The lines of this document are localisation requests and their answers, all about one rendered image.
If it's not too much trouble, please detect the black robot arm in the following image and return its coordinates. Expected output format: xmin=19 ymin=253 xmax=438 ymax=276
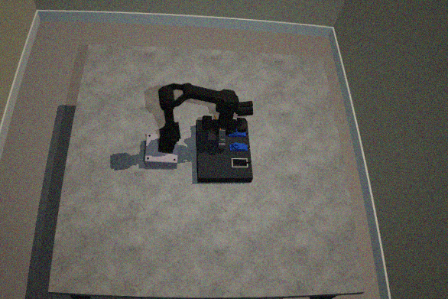
xmin=158 ymin=83 xmax=253 ymax=154

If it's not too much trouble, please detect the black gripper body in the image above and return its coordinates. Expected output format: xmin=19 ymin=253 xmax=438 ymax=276
xmin=202 ymin=115 xmax=247 ymax=132

